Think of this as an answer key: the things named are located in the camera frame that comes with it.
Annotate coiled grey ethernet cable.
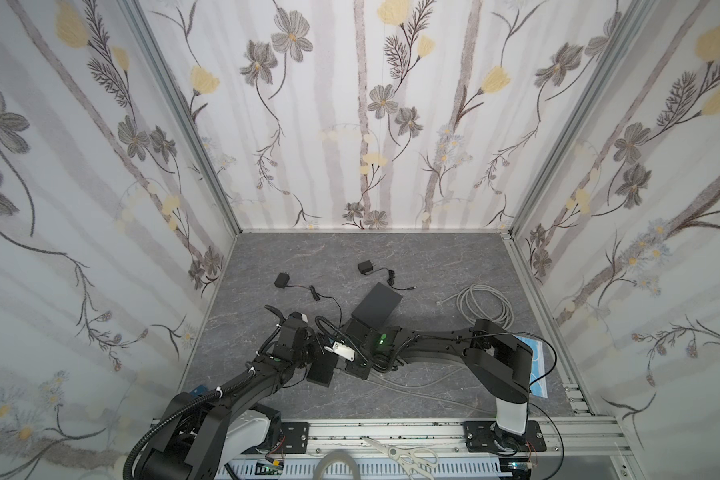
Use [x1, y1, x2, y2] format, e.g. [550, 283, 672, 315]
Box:
[436, 283, 515, 331]

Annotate white handled scissors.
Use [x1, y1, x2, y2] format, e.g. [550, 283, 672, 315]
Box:
[362, 437, 439, 480]

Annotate blue face mask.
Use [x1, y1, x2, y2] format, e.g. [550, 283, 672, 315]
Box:
[519, 336, 549, 398]

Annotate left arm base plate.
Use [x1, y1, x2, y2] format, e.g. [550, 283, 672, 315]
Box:
[262, 422, 310, 455]

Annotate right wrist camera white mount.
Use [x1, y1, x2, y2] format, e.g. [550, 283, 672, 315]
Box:
[324, 341, 356, 362]

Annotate white tape roll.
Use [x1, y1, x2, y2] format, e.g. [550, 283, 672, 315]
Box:
[312, 450, 361, 480]

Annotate small blue box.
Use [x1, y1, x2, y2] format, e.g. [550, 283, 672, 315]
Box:
[190, 385, 208, 397]

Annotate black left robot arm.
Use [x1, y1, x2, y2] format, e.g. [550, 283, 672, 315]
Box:
[122, 305, 319, 479]

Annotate slim ribbed black switch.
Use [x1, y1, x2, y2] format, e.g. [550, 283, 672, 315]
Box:
[306, 353, 338, 387]

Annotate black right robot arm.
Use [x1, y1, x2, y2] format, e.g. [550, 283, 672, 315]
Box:
[315, 316, 534, 437]

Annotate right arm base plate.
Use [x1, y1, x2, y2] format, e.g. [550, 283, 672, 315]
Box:
[462, 420, 547, 456]

